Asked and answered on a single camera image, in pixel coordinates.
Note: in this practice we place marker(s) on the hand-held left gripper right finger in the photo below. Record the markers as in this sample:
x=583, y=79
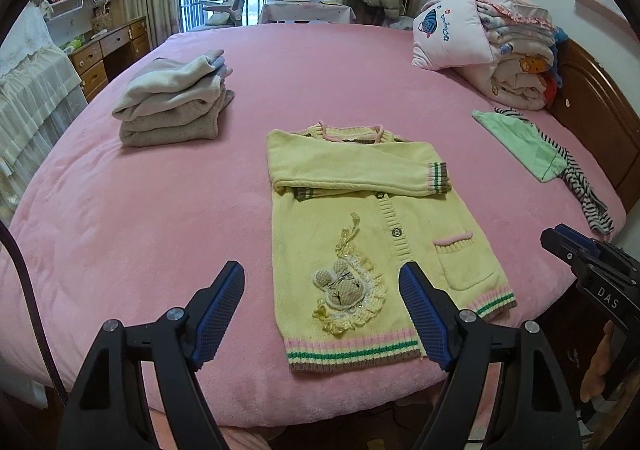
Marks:
x=425, y=315

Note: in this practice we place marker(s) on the yellow knit cardigan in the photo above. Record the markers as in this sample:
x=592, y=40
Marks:
x=320, y=230

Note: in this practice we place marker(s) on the pink bed blanket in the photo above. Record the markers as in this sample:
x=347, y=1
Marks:
x=350, y=80

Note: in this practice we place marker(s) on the pink embroidered pillow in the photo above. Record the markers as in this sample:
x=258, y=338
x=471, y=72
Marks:
x=450, y=30

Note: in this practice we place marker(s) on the small table with floral cloth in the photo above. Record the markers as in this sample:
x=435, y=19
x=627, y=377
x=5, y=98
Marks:
x=305, y=12

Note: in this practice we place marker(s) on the folded cartoon print quilt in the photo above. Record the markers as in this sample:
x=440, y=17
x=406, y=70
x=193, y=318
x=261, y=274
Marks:
x=520, y=75

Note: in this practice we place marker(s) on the wooden headboard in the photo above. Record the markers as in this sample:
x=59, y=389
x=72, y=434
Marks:
x=600, y=120

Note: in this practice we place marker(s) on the mint green small garment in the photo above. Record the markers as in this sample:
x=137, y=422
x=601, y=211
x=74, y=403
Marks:
x=520, y=142

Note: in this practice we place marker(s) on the cream folded fleece garment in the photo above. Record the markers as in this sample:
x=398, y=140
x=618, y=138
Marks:
x=165, y=85

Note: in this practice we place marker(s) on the black white striped garment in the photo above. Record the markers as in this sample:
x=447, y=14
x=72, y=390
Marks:
x=582, y=190

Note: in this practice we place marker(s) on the wicker basket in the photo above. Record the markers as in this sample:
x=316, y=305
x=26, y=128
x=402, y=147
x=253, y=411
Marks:
x=101, y=22

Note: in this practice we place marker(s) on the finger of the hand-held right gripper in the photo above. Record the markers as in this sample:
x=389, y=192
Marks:
x=562, y=247
x=582, y=237

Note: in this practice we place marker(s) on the pink floor mat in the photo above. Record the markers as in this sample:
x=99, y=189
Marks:
x=245, y=440

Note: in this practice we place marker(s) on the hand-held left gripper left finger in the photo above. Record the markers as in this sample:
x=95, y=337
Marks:
x=220, y=315

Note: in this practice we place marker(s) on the green tissue pack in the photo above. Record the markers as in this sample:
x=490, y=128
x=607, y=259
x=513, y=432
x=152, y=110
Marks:
x=71, y=45

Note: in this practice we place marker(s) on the pink wall shelf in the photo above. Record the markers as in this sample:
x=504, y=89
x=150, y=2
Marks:
x=597, y=2

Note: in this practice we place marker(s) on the pale blue folded garment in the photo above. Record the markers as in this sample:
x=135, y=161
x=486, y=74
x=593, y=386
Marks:
x=222, y=67

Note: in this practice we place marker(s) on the person's right hand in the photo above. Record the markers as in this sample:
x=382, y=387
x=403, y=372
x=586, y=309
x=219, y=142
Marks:
x=597, y=375

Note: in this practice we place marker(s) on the wooden desk with drawers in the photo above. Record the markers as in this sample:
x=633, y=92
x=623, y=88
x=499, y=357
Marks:
x=92, y=62

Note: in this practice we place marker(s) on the pink frilled pillow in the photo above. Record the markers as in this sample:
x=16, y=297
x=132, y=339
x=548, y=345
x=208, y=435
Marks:
x=510, y=2

